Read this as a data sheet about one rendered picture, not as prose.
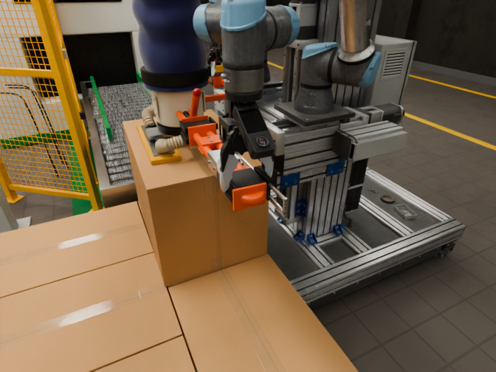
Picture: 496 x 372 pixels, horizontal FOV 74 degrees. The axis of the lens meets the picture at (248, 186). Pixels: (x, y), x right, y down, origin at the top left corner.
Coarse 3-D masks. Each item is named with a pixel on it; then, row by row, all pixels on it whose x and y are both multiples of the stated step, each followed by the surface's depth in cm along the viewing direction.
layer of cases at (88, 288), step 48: (0, 240) 136; (48, 240) 136; (96, 240) 136; (144, 240) 136; (0, 288) 115; (48, 288) 115; (96, 288) 115; (144, 288) 115; (192, 288) 115; (240, 288) 115; (288, 288) 115; (0, 336) 99; (48, 336) 99; (96, 336) 99; (144, 336) 99; (192, 336) 99; (240, 336) 99; (288, 336) 99
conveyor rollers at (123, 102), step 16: (112, 96) 311; (128, 96) 310; (144, 96) 315; (96, 112) 270; (112, 112) 275; (128, 112) 272; (112, 128) 239; (112, 144) 217; (112, 160) 202; (128, 160) 198; (112, 176) 180; (128, 176) 183
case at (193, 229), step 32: (128, 128) 134; (192, 160) 110; (256, 160) 110; (160, 192) 96; (192, 192) 101; (160, 224) 102; (192, 224) 107; (224, 224) 113; (256, 224) 119; (160, 256) 108; (192, 256) 113; (224, 256) 120; (256, 256) 127
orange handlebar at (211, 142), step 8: (208, 96) 124; (216, 96) 125; (224, 96) 126; (176, 112) 110; (200, 136) 92; (208, 136) 90; (216, 136) 91; (200, 144) 88; (208, 144) 87; (216, 144) 88; (216, 168) 78; (264, 192) 68; (248, 200) 66; (256, 200) 66
